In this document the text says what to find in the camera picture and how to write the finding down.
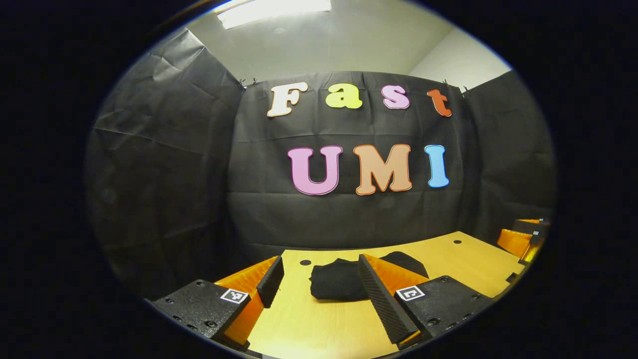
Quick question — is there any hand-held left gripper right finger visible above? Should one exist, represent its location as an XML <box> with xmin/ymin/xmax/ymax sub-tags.
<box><xmin>357</xmin><ymin>253</ymin><xmax>494</xmax><ymax>346</ymax></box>

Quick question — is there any black backdrop cloth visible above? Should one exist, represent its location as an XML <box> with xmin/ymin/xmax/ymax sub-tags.
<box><xmin>84</xmin><ymin>27</ymin><xmax>556</xmax><ymax>300</ymax></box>

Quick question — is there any black buttoned shirt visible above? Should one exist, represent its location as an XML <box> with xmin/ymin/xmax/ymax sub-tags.
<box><xmin>309</xmin><ymin>251</ymin><xmax>429</xmax><ymax>301</ymax></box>

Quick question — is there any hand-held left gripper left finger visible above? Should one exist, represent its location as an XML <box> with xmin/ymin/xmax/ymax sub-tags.
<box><xmin>150</xmin><ymin>256</ymin><xmax>285</xmax><ymax>350</ymax></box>

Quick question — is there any ceiling light panel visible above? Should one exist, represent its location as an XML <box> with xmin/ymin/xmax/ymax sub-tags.
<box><xmin>217</xmin><ymin>0</ymin><xmax>332</xmax><ymax>29</ymax></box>

